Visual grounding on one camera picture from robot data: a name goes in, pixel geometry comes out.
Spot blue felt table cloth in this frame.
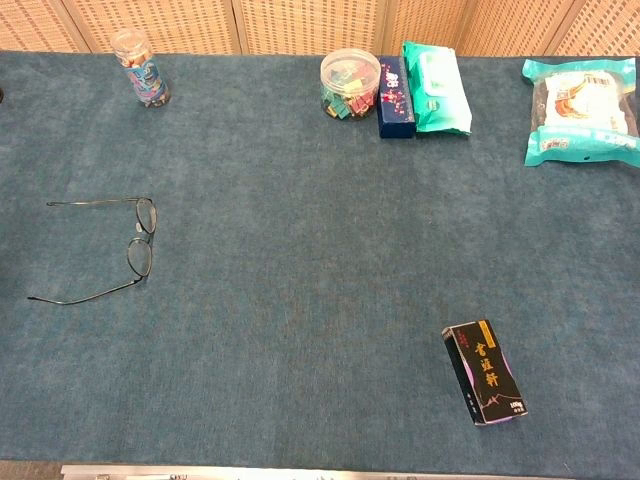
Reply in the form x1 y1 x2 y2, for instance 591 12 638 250
0 49 640 464

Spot black box gold lettering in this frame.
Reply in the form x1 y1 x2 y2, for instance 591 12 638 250
441 318 525 427

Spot aluminium rail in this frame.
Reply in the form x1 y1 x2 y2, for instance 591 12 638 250
59 463 576 480

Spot green wet wipes pack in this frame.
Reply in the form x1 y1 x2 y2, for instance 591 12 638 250
402 40 473 137

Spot woven wicker folding screen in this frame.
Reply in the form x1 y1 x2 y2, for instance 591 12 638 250
0 0 640 57

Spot thin-framed eyeglasses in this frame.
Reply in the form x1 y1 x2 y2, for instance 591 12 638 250
27 196 158 305

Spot clear snack jar blue label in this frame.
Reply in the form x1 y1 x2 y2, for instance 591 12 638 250
110 28 172 108

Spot dark blue rectangular box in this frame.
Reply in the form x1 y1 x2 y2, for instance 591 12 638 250
377 55 417 140

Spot clear tub of binder clips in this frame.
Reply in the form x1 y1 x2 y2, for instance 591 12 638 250
319 48 382 121

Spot teal packaged food bag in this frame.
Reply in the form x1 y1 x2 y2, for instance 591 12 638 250
521 57 640 169

